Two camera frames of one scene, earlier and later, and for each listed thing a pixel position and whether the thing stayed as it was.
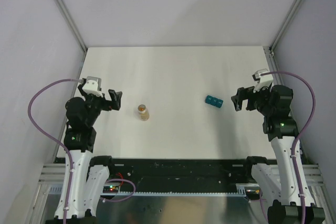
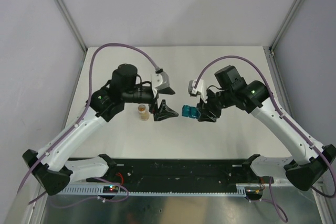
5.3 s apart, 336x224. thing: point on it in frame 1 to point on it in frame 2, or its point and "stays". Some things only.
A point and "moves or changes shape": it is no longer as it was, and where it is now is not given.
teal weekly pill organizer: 213,101 moves or changes shape
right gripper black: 243,94 to 206,108
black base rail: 176,174 stays
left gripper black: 115,97 to 164,112
